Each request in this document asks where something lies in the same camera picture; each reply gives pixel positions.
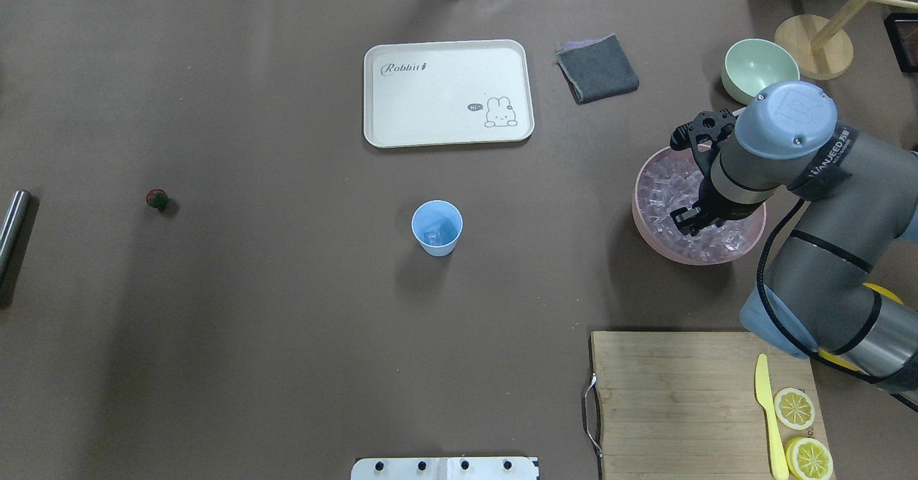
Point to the red strawberry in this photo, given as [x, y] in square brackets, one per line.
[157, 199]

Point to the lemon slice near knife handle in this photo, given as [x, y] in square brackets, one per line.
[809, 458]

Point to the light green bowl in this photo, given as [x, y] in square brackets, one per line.
[751, 65]

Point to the wooden cup tree stand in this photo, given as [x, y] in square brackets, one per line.
[819, 46]

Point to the lemon slice near knife tip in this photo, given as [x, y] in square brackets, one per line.
[794, 408]

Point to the light blue plastic cup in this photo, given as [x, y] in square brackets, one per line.
[437, 226]

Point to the cream rabbit tray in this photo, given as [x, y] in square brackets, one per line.
[456, 92]

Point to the yellow plastic knife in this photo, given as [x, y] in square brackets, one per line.
[763, 395]

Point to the pink bowl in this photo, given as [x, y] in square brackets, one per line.
[645, 229]

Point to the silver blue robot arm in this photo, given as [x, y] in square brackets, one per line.
[856, 195]

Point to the grey folded cloth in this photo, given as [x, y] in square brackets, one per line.
[597, 69]

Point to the steel muddler black tip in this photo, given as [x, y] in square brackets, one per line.
[11, 226]

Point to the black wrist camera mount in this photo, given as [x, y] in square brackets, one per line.
[709, 127]

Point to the clear ice cubes pile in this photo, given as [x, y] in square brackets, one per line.
[667, 193]

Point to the yellow lemon nearer board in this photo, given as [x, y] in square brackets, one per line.
[884, 292]

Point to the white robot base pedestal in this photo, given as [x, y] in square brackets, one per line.
[458, 467]

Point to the ice cube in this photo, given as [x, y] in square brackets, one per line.
[433, 237]

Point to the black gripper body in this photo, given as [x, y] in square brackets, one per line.
[719, 209]

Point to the yellow lemon farther out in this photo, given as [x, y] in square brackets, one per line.
[838, 361]

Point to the wooden cutting board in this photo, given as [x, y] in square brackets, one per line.
[681, 404]

